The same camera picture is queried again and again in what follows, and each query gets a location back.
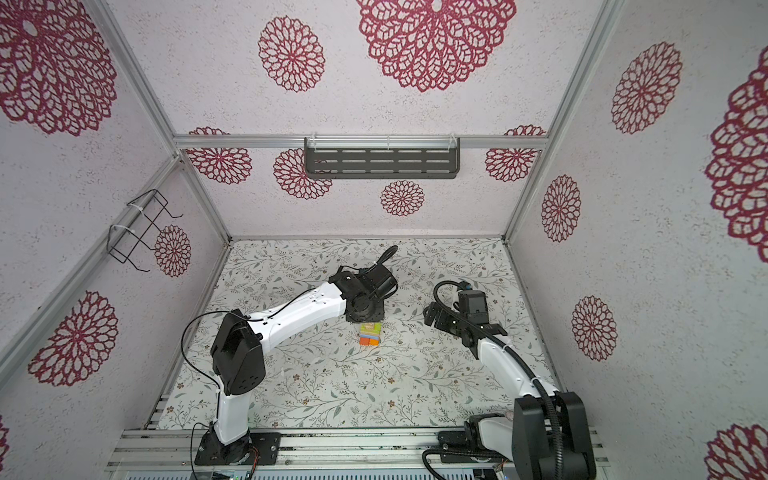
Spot grey slotted wall shelf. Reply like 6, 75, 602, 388
304, 137, 461, 180

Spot black wire wall basket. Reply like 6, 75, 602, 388
105, 189, 183, 273

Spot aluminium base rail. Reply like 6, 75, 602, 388
107, 425, 610, 480

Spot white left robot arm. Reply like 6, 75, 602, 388
210, 262, 398, 446

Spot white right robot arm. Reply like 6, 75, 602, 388
422, 281, 597, 479

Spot lime green block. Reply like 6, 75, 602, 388
360, 323, 382, 338

